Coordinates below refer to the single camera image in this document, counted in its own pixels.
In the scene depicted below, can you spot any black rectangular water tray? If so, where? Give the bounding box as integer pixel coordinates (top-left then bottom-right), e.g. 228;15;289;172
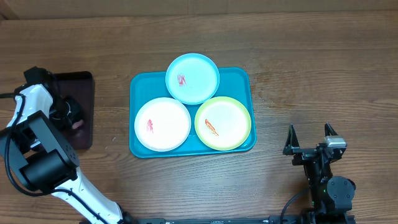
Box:
53;71;95;150

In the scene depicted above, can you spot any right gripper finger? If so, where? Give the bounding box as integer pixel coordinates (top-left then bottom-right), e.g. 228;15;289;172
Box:
282;124;300;156
325;123;338;136

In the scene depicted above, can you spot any light blue plate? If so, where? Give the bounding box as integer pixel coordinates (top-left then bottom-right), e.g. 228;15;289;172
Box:
165;53;220;105

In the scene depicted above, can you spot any green rimmed yellow plate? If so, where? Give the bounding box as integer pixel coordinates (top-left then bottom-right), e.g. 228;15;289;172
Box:
194;96;253;151

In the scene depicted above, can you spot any white plate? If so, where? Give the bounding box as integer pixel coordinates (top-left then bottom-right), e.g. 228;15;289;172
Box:
134;97;192;152

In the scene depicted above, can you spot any teal plastic serving tray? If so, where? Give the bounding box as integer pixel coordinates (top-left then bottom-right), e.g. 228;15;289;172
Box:
129;67;257;159

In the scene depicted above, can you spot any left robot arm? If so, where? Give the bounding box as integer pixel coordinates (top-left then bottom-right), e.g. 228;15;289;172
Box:
1;67;135;223

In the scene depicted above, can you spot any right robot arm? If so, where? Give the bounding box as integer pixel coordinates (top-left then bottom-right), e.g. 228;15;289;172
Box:
279;123;356;223

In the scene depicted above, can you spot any pink and green sponge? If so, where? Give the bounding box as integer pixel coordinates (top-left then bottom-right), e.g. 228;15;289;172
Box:
72;119;85;129

